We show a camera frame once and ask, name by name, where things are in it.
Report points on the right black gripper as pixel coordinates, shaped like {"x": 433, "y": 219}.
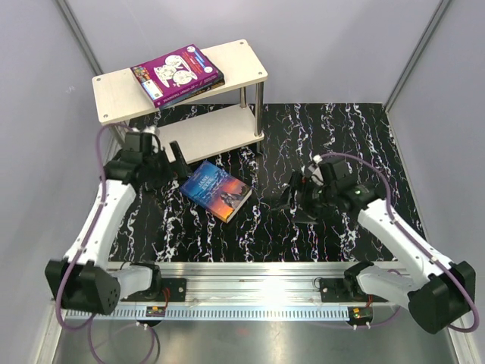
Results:
{"x": 301, "y": 184}

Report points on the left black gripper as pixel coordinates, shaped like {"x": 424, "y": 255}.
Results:
{"x": 178, "y": 168}

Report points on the blue Jane Eyre book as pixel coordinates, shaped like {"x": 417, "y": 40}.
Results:
{"x": 217, "y": 191}

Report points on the purple puzzle book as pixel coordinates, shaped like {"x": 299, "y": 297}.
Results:
{"x": 174, "y": 73}

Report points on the dark blue book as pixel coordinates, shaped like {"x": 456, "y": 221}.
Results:
{"x": 181, "y": 97}

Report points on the black book with circles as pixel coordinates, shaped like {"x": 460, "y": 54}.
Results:
{"x": 211, "y": 86}

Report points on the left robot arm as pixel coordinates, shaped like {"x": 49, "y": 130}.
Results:
{"x": 80, "y": 280}

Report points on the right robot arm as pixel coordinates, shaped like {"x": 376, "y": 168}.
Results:
{"x": 437, "y": 292}

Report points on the black marble pattern mat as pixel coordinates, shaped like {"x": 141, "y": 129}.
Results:
{"x": 164, "y": 226}

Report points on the white two-tier wooden shelf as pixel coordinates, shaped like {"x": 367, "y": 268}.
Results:
{"x": 211, "y": 123}

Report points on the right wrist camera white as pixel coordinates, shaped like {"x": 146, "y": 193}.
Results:
{"x": 313, "y": 172}

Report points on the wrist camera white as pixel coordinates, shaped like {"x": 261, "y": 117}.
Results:
{"x": 313, "y": 172}
{"x": 154, "y": 131}

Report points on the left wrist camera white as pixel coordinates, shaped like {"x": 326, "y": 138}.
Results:
{"x": 154, "y": 131}

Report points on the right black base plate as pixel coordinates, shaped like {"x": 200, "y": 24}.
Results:
{"x": 333, "y": 290}

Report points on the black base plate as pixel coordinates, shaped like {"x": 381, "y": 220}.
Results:
{"x": 172, "y": 288}
{"x": 333, "y": 290}

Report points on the aluminium mounting rail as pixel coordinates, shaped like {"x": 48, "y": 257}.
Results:
{"x": 267, "y": 284}

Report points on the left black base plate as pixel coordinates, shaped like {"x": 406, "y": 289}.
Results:
{"x": 172, "y": 288}

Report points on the white slotted cable duct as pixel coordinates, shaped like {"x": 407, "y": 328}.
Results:
{"x": 229, "y": 313}

